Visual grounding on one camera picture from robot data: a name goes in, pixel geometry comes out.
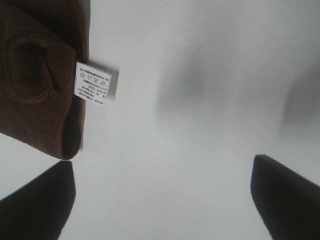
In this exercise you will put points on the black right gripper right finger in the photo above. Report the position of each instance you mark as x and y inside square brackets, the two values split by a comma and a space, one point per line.
[288, 203]

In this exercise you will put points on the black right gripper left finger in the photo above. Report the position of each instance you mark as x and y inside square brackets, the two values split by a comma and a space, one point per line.
[40, 209]

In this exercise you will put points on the brown towel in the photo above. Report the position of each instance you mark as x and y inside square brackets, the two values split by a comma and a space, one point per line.
[41, 42]

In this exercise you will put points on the white towel care label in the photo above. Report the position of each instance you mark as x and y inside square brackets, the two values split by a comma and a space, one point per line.
[94, 83]

